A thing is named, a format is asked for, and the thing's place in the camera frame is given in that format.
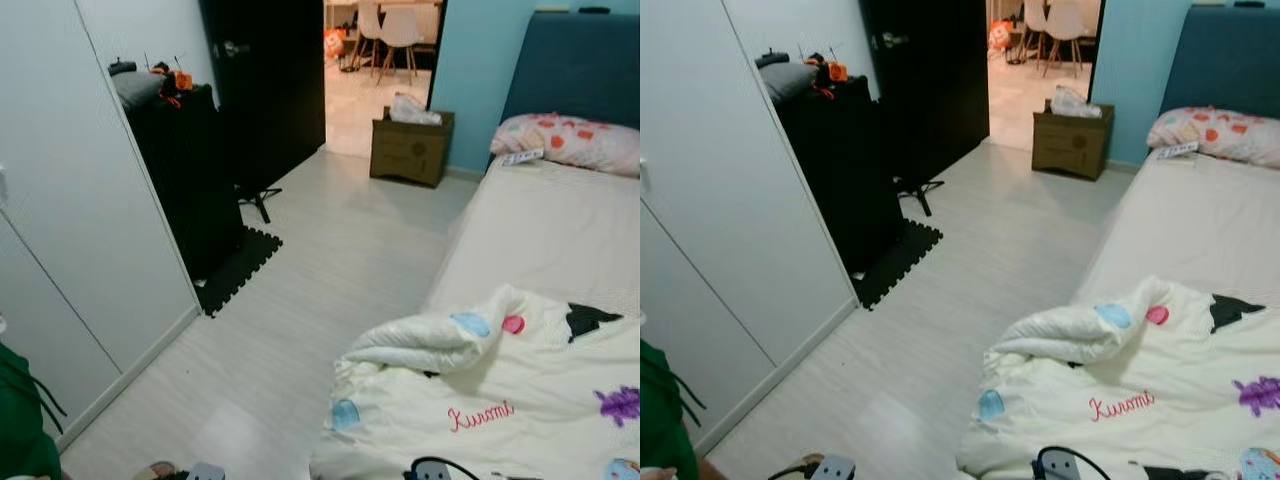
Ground pink orange printed pillow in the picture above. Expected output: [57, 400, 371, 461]
[1147, 105, 1280, 169]
[490, 112, 641, 179]

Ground cream cartoon printed quilt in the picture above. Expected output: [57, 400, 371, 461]
[955, 277, 1280, 480]
[310, 285, 641, 480]

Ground whitish plastic bag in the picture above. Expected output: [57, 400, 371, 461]
[1050, 85, 1104, 119]
[388, 92, 443, 126]

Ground cream sheeted mattress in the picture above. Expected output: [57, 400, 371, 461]
[425, 155, 641, 321]
[1075, 150, 1280, 306]

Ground white wardrobe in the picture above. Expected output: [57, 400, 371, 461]
[0, 0, 201, 441]
[640, 0, 859, 451]

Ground black cabinet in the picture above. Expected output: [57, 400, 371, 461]
[125, 85, 246, 283]
[775, 75, 906, 276]

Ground grey cloth bundle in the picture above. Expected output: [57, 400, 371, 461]
[110, 70, 166, 111]
[760, 62, 821, 104]

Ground brown cardboard box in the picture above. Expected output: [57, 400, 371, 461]
[369, 107, 456, 189]
[1032, 100, 1116, 181]

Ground orange black device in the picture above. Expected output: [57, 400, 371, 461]
[150, 65, 194, 106]
[800, 55, 849, 96]

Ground black foam floor mat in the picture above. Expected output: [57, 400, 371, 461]
[853, 220, 943, 309]
[195, 228, 283, 318]

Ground black stand legs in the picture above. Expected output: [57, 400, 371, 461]
[240, 185, 283, 224]
[895, 177, 946, 217]

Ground white chair wooden legs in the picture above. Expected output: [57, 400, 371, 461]
[378, 5, 424, 84]
[355, 0, 389, 73]
[1040, 0, 1088, 78]
[1018, 0, 1051, 66]

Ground black door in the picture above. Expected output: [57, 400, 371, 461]
[862, 0, 991, 186]
[200, 0, 327, 196]

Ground blue fabric bed frame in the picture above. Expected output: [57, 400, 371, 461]
[487, 10, 641, 176]
[1150, 5, 1280, 166]

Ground black door frame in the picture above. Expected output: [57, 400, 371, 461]
[1088, 0, 1109, 106]
[425, 0, 448, 113]

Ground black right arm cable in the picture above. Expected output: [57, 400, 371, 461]
[405, 457, 481, 480]
[1035, 445, 1111, 480]

